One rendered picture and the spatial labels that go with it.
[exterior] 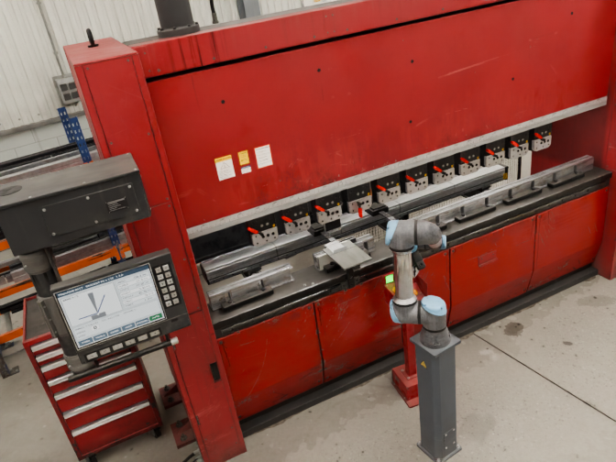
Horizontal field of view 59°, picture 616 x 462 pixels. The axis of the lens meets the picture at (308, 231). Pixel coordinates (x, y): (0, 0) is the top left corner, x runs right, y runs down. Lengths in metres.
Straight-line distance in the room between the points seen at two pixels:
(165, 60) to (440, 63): 1.52
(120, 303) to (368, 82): 1.68
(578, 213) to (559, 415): 1.48
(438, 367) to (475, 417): 0.78
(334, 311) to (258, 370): 0.56
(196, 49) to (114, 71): 0.43
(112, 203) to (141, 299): 0.41
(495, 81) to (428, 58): 0.53
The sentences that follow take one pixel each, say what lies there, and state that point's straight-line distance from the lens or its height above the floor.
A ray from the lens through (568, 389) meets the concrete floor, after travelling 3.77.
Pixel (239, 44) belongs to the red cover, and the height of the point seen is 2.22.
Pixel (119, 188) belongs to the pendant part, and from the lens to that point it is 2.08.
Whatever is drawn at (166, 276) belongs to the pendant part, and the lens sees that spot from 2.22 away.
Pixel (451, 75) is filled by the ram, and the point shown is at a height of 1.82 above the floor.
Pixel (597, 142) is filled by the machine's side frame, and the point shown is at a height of 1.06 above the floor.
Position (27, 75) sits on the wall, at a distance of 6.69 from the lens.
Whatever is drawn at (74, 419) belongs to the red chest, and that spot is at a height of 0.42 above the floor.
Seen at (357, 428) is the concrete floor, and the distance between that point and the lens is 3.46.
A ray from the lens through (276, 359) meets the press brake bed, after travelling 3.26.
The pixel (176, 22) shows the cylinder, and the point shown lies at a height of 2.36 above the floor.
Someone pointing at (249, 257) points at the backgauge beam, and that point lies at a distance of 3.29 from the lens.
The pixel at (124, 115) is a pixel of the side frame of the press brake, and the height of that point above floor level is 2.07.
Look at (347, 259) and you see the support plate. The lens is 3.05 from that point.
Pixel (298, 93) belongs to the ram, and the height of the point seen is 1.93.
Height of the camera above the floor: 2.57
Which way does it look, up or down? 27 degrees down
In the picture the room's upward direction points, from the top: 9 degrees counter-clockwise
